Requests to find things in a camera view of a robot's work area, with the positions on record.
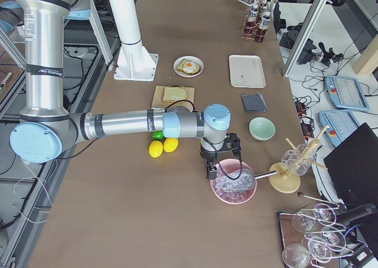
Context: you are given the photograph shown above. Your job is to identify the bamboo cutting board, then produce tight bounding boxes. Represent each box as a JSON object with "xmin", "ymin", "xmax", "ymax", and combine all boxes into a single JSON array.
[{"xmin": 152, "ymin": 86, "xmax": 194, "ymax": 110}]

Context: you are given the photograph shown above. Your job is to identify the green lime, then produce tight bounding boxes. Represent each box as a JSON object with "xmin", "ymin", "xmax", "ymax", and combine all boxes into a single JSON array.
[{"xmin": 152, "ymin": 130, "xmax": 164, "ymax": 140}]

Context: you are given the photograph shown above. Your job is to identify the fried egg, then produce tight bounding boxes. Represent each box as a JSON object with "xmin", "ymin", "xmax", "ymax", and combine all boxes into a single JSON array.
[{"xmin": 183, "ymin": 61, "xmax": 197, "ymax": 73}]

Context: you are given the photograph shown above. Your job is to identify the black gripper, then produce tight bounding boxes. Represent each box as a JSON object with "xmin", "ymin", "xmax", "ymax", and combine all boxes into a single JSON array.
[{"xmin": 200, "ymin": 139, "xmax": 225, "ymax": 180}]

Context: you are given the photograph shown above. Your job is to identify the bread slice with egg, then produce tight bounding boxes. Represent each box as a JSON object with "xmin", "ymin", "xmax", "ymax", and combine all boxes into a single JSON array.
[{"xmin": 176, "ymin": 58, "xmax": 201, "ymax": 75}]

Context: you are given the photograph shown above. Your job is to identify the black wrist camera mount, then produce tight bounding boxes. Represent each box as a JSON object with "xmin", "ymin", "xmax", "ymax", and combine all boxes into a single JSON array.
[{"xmin": 219, "ymin": 133, "xmax": 242, "ymax": 158}]

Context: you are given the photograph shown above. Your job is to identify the clear glass mug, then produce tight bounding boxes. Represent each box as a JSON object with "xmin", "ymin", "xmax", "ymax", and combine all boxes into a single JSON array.
[{"xmin": 281, "ymin": 144, "xmax": 317, "ymax": 176}]

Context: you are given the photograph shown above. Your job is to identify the green ceramic bowl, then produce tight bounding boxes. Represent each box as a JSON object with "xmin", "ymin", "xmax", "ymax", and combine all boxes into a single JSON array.
[{"xmin": 249, "ymin": 117, "xmax": 276, "ymax": 141}]

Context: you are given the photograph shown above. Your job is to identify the black laptop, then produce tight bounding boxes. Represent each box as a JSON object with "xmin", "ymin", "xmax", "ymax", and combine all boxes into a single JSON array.
[{"xmin": 324, "ymin": 123, "xmax": 377, "ymax": 205}]

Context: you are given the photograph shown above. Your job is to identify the copper wire bottle rack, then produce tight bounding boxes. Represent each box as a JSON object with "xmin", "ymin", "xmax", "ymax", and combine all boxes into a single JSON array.
[{"xmin": 242, "ymin": 10, "xmax": 261, "ymax": 43}]

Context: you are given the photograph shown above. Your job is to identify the wooden cup stand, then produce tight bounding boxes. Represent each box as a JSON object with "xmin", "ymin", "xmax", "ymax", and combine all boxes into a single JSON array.
[{"xmin": 268, "ymin": 125, "xmax": 329, "ymax": 194}]

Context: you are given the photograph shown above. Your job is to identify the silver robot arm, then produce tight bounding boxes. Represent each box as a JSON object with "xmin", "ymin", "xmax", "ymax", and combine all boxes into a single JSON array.
[{"xmin": 9, "ymin": 0, "xmax": 231, "ymax": 179}]

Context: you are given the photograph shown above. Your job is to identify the aluminium frame post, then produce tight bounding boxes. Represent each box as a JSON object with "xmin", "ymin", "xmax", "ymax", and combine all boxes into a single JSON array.
[{"xmin": 282, "ymin": 0, "xmax": 327, "ymax": 78}]

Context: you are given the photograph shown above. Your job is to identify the white round plate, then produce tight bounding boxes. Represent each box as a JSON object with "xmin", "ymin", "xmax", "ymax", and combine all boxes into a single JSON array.
[{"xmin": 173, "ymin": 55, "xmax": 204, "ymax": 77}]

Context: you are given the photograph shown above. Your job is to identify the whole yellow lemon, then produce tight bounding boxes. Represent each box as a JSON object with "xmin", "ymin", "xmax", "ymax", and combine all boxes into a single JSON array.
[{"xmin": 148, "ymin": 140, "xmax": 164, "ymax": 158}]

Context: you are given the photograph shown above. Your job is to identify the blue teach pendant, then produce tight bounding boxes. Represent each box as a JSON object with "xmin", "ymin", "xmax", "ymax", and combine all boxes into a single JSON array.
[
  {"xmin": 325, "ymin": 76, "xmax": 370, "ymax": 111},
  {"xmin": 318, "ymin": 110, "xmax": 360, "ymax": 147}
]

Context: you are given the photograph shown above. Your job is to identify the plain bread slice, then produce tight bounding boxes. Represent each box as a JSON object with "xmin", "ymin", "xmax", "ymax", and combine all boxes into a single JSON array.
[{"xmin": 162, "ymin": 87, "xmax": 188, "ymax": 102}]

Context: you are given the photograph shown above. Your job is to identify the metal ice scoop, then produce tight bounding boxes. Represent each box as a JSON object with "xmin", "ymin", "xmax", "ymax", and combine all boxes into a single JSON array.
[{"xmin": 210, "ymin": 168, "xmax": 277, "ymax": 192}]

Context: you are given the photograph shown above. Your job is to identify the tea bottle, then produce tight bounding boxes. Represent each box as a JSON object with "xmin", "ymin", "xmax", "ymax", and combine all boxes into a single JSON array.
[
  {"xmin": 246, "ymin": 4, "xmax": 259, "ymax": 28},
  {"xmin": 255, "ymin": 12, "xmax": 271, "ymax": 42},
  {"xmin": 258, "ymin": 0, "xmax": 268, "ymax": 19}
]

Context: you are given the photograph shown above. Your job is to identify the cream rabbit tray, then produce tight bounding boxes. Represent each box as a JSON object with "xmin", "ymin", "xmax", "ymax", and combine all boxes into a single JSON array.
[{"xmin": 229, "ymin": 55, "xmax": 266, "ymax": 89}]

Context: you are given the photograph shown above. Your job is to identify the wine glass rack tray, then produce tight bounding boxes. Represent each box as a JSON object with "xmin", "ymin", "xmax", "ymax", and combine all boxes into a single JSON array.
[{"xmin": 278, "ymin": 202, "xmax": 354, "ymax": 267}]

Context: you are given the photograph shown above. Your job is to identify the pink ice bowl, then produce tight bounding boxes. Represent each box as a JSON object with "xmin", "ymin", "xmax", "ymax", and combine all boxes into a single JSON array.
[{"xmin": 210, "ymin": 159, "xmax": 258, "ymax": 204}]

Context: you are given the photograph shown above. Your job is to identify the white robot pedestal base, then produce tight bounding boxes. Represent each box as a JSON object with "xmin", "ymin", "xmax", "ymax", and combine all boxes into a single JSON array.
[{"xmin": 109, "ymin": 0, "xmax": 158, "ymax": 82}]

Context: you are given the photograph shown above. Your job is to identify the grey folded cloth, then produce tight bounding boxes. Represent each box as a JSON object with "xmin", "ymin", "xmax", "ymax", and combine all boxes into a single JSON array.
[{"xmin": 241, "ymin": 92, "xmax": 267, "ymax": 112}]

